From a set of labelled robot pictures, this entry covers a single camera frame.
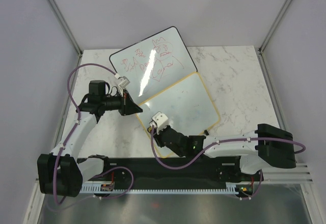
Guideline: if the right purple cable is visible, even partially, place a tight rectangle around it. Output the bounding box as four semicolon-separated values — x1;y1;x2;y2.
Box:
150;127;306;170

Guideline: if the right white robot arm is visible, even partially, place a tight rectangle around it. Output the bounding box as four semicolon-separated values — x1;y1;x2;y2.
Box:
148;124;296;180

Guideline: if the black framed whiteboard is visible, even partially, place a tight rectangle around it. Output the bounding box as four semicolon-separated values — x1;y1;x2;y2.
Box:
109;26;198;104

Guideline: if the aluminium frame post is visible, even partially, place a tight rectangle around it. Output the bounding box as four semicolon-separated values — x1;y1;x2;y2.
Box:
256;0;294;55
46;0;83;57

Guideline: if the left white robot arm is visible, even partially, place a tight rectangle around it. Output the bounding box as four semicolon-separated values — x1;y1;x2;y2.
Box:
37;80;143;197

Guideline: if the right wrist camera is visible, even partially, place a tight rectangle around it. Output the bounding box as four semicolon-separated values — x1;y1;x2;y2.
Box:
149;111;169;134

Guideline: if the yellow framed whiteboard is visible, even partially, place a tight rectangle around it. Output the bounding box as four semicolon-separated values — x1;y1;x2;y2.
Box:
135;72;221;158

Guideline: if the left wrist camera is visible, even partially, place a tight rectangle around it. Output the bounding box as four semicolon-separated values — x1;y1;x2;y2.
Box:
118;76;130;89

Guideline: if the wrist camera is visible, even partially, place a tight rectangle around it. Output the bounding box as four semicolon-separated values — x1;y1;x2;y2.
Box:
149;111;169;134
118;76;130;89

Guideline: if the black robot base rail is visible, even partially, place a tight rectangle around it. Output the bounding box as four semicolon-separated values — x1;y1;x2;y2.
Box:
94;156;260;189

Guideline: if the left aluminium frame post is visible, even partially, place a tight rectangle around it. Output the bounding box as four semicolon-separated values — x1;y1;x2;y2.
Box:
46;0;83;57

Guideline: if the white slotted cable duct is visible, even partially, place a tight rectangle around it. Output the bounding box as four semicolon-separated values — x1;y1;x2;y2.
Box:
79;181;239;195

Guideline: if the purple cable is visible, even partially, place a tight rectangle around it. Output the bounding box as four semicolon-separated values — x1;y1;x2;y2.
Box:
150;127;306;170
47;63;134;212

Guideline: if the aluminium front rail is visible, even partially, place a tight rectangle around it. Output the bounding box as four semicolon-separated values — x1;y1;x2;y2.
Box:
262;163;313;184

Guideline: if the right aluminium frame post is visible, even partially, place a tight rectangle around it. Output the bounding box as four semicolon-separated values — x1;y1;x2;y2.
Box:
256;0;294;55

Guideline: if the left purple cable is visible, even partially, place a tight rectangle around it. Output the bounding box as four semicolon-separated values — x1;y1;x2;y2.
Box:
47;63;134;212

